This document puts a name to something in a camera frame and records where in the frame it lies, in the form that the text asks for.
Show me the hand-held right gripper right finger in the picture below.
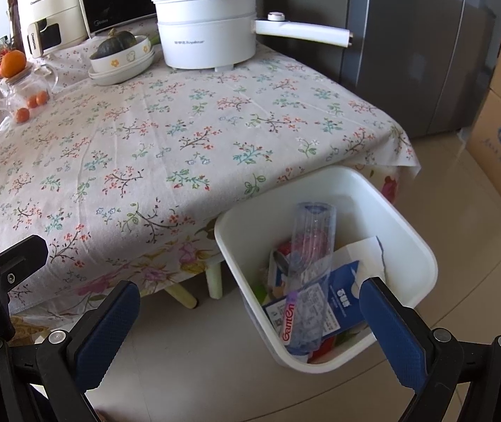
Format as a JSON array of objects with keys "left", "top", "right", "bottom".
[{"left": 358, "top": 276, "right": 501, "bottom": 422}]

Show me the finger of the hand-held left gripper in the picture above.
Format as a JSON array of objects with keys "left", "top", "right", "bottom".
[{"left": 0, "top": 235, "right": 49, "bottom": 304}]

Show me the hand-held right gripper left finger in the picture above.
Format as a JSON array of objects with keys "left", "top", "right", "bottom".
[{"left": 0, "top": 280, "right": 141, "bottom": 422}]

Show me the blue and white carton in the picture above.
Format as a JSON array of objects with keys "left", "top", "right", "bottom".
[{"left": 263, "top": 259, "right": 370, "bottom": 339}]

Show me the torn white cardboard box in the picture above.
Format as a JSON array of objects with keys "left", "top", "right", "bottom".
[{"left": 334, "top": 236, "right": 387, "bottom": 282}]

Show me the clear plastic bottle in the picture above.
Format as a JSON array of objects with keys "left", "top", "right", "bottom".
[{"left": 279, "top": 202, "right": 337, "bottom": 354}]

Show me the red instant noodle bowl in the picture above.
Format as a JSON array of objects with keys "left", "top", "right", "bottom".
[{"left": 272, "top": 237, "right": 297, "bottom": 258}]

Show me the green snack bag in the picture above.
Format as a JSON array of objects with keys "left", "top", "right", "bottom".
[{"left": 253, "top": 281, "right": 273, "bottom": 306}]

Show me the white plastic bin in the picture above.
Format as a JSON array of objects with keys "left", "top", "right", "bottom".
[{"left": 214, "top": 166, "right": 438, "bottom": 374}]

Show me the cream table leg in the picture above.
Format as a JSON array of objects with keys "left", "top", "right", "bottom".
[
  {"left": 165, "top": 283, "right": 199, "bottom": 309},
  {"left": 206, "top": 264, "right": 224, "bottom": 300}
]

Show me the flowered plastic undercloth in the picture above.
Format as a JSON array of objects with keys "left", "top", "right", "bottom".
[{"left": 9, "top": 162, "right": 409, "bottom": 344}]

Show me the glass teapot with wooden lid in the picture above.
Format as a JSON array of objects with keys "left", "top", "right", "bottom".
[{"left": 0, "top": 62, "right": 59, "bottom": 117}]

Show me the large orange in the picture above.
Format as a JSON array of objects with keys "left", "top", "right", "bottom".
[{"left": 0, "top": 50, "right": 28, "bottom": 78}]

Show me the floral tablecloth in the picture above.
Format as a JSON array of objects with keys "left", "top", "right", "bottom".
[{"left": 0, "top": 20, "right": 422, "bottom": 317}]

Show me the glass vase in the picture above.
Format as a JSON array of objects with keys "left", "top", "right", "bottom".
[{"left": 8, "top": 0, "right": 26, "bottom": 53}]

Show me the cream patterned bowl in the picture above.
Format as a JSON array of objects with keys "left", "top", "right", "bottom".
[{"left": 90, "top": 34, "right": 152, "bottom": 75}]

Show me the dark green pumpkin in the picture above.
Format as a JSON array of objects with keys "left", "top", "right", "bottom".
[{"left": 90, "top": 28, "right": 139, "bottom": 60}]

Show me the cream air fryer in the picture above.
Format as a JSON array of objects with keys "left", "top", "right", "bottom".
[{"left": 17, "top": 0, "right": 90, "bottom": 59}]

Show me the white electric cooking pot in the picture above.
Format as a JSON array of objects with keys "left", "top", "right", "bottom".
[{"left": 151, "top": 0, "right": 354, "bottom": 71}]

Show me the grey refrigerator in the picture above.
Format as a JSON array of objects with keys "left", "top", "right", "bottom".
[{"left": 263, "top": 0, "right": 501, "bottom": 139}]

